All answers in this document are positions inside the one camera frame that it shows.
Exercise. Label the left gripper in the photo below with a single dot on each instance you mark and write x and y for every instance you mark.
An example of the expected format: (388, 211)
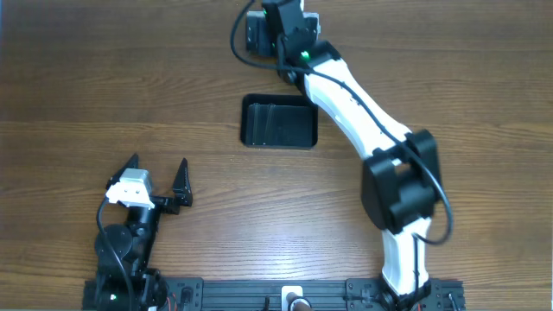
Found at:
(173, 204)

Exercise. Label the clear test tube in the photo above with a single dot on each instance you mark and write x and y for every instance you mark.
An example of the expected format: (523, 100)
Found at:
(268, 123)
(255, 125)

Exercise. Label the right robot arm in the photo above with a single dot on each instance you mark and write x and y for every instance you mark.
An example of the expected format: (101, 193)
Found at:
(345, 103)

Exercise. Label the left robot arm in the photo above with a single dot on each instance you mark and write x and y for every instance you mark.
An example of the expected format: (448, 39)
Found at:
(125, 246)

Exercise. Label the black tray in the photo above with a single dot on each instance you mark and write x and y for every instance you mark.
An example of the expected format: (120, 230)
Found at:
(294, 129)

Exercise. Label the white test tube rack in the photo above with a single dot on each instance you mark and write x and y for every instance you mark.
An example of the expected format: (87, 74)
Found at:
(255, 30)

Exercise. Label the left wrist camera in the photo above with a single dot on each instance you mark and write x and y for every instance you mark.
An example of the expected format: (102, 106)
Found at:
(131, 189)

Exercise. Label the mounting rail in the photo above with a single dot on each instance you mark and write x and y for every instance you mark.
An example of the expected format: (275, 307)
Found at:
(242, 296)

